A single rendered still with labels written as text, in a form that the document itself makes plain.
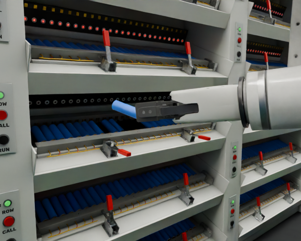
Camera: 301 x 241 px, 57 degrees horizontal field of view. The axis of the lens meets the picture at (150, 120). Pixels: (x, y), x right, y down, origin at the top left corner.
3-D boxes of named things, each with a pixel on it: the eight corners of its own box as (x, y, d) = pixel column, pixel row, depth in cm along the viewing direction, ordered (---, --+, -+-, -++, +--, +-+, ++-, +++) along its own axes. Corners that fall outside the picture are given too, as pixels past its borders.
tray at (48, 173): (221, 148, 92) (231, 123, 88) (31, 194, 54) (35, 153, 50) (181, 120, 106) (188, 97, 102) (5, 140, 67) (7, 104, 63)
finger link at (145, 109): (173, 99, 44) (136, 103, 47) (166, 99, 41) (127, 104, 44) (175, 119, 45) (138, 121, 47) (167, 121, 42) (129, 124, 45)
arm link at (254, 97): (267, 71, 43) (247, 74, 44) (263, 68, 35) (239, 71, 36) (272, 125, 44) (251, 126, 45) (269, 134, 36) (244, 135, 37)
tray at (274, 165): (306, 166, 139) (319, 142, 133) (235, 196, 101) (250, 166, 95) (270, 144, 152) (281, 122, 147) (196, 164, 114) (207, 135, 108)
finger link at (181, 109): (217, 101, 40) (196, 103, 45) (170, 106, 37) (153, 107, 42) (218, 109, 40) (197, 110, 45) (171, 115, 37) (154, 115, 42)
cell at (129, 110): (117, 98, 50) (148, 109, 48) (117, 106, 51) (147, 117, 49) (111, 103, 49) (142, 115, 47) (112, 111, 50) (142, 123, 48)
